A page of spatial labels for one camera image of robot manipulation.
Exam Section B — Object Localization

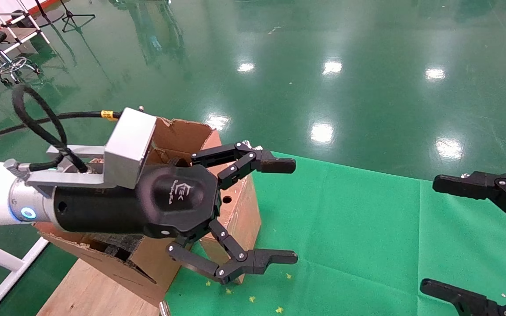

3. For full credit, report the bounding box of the white tube rack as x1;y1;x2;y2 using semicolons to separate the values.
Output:
0;0;51;89

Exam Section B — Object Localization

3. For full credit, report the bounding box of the small cardboard box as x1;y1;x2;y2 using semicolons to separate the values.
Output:
199;162;262;284

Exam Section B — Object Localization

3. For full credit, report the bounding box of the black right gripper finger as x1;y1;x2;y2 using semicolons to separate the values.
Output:
433;169;506;233
420;279;506;316

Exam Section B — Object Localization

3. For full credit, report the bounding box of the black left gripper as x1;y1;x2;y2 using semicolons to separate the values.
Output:
53;141;298;285

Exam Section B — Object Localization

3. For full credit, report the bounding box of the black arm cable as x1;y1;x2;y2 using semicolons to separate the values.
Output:
0;84;124;174

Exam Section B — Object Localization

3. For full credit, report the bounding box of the black tripod stand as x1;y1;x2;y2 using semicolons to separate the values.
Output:
60;0;96;33

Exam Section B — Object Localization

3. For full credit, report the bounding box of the large open cardboard carton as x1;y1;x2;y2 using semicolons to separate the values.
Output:
33;116;224;308

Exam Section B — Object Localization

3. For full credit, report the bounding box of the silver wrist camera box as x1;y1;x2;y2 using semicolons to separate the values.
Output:
27;108;157;189

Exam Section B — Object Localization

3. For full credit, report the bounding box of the green cloth mat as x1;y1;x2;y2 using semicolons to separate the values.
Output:
164;149;506;316

